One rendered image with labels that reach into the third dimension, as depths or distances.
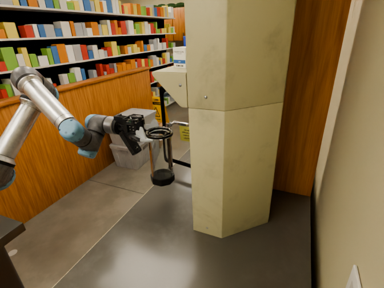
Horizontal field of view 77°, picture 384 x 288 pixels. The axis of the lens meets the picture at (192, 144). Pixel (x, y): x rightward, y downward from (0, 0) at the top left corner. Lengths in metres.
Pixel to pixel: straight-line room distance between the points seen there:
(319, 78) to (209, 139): 0.48
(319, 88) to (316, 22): 0.22
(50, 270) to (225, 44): 2.09
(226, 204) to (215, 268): 0.20
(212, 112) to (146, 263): 0.53
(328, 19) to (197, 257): 0.89
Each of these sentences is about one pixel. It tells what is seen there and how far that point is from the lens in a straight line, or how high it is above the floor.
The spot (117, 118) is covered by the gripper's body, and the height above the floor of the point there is 1.30.
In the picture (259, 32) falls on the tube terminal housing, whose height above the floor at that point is 1.60.
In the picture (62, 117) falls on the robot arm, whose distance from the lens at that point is 1.02.
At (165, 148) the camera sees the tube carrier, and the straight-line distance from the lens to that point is 0.94.
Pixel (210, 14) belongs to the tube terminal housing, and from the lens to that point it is 0.66.
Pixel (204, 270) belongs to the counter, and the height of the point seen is 0.94.
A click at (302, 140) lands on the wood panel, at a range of 1.07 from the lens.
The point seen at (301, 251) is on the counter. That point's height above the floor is 0.94.
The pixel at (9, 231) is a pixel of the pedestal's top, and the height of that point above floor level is 0.94.
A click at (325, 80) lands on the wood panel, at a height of 1.44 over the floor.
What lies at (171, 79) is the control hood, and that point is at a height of 1.49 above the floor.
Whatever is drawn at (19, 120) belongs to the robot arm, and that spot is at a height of 1.29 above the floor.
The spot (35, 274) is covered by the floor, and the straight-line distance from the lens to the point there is 2.37.
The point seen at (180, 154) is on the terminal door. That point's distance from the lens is 1.22.
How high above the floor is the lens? 1.61
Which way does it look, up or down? 25 degrees down
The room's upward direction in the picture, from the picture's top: 2 degrees counter-clockwise
